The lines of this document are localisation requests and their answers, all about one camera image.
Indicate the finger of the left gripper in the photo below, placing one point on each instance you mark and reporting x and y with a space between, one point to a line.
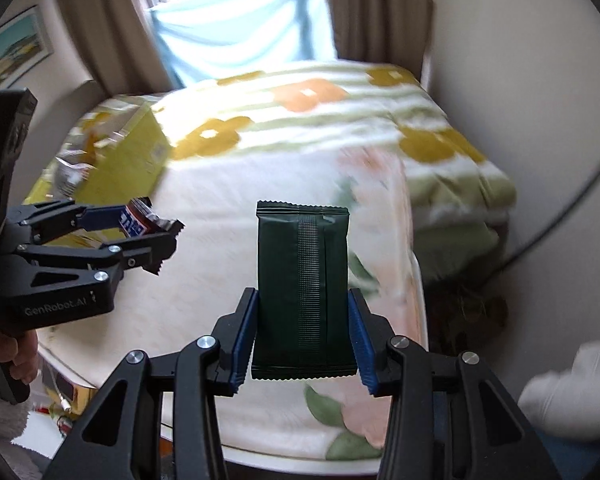
48 221
61 257

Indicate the yellow-green cardboard box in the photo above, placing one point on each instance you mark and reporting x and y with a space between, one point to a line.
123 139

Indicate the right brown curtain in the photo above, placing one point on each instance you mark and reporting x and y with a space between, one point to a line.
383 31

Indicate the dark green snack pack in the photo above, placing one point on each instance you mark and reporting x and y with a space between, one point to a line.
303 315

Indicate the white green chips bag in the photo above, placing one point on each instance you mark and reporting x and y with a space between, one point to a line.
69 173

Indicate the brown curtain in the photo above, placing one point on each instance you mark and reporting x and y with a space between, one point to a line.
383 31
117 44

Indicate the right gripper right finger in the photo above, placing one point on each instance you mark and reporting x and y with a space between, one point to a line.
450 418

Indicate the floral striped quilt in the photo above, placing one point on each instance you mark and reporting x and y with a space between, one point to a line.
459 200

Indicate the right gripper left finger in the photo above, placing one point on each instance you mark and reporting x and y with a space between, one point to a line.
118 435

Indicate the light blue hanging cloth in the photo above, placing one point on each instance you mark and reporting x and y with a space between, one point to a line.
214 39

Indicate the framed landscape picture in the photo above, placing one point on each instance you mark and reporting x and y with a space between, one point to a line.
24 42

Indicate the left brown curtain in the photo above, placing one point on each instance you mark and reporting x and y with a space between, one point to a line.
117 44

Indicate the small blue candy bar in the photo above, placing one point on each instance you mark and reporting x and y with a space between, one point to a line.
140 219

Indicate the person's left hand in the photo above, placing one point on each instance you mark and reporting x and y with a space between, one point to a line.
23 353

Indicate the grey headboard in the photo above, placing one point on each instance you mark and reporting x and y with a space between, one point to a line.
47 133

